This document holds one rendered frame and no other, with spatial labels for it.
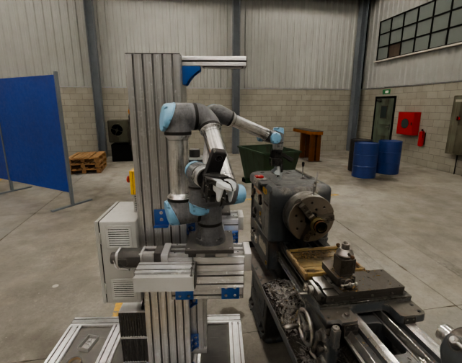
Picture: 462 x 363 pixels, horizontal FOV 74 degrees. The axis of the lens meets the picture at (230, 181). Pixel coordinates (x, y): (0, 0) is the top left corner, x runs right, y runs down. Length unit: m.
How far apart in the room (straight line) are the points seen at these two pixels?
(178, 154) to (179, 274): 0.53
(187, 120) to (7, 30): 11.91
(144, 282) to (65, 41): 11.37
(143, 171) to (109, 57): 10.51
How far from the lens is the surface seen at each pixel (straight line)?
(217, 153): 0.92
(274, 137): 1.97
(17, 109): 7.22
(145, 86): 1.56
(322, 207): 2.07
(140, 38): 11.95
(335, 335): 1.50
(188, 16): 12.12
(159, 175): 1.59
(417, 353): 1.56
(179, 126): 1.29
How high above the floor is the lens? 1.80
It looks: 14 degrees down
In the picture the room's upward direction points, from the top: straight up
